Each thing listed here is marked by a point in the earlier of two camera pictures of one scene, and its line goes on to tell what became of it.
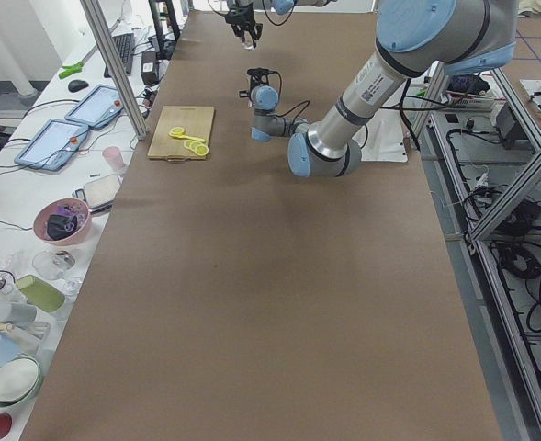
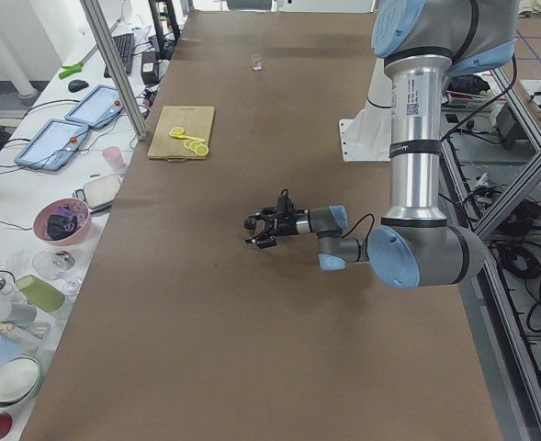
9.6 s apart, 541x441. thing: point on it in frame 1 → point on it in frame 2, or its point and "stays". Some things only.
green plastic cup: (39, 293) stays
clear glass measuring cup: (248, 44) → (256, 60)
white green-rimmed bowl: (13, 381) stays
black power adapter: (149, 68) stays
